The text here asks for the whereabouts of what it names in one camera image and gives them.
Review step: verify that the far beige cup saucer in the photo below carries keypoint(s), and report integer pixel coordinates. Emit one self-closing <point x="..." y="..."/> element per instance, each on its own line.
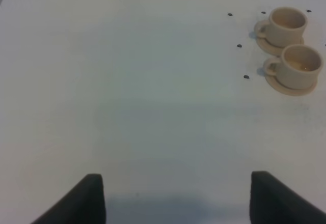
<point x="277" y="50"/>

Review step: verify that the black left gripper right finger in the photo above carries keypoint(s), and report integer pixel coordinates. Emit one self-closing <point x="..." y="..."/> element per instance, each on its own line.
<point x="271" y="201"/>

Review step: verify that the beige cup saucer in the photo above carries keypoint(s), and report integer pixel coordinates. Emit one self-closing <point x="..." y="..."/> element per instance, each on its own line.
<point x="272" y="81"/>
<point x="277" y="50"/>

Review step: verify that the near beige teacup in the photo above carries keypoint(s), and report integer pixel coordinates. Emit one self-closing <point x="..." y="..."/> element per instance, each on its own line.
<point x="297" y="68"/>

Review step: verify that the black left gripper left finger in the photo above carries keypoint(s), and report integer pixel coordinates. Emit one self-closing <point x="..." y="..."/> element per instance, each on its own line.
<point x="84" y="203"/>

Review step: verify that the beige teacup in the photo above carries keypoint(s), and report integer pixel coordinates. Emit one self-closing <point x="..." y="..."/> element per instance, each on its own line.
<point x="297" y="68"/>
<point x="285" y="26"/>

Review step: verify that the far beige teacup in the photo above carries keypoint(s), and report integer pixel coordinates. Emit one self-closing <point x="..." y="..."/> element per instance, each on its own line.
<point x="285" y="26"/>

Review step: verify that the near beige cup saucer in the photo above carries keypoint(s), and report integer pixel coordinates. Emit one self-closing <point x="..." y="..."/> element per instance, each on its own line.
<point x="272" y="81"/>

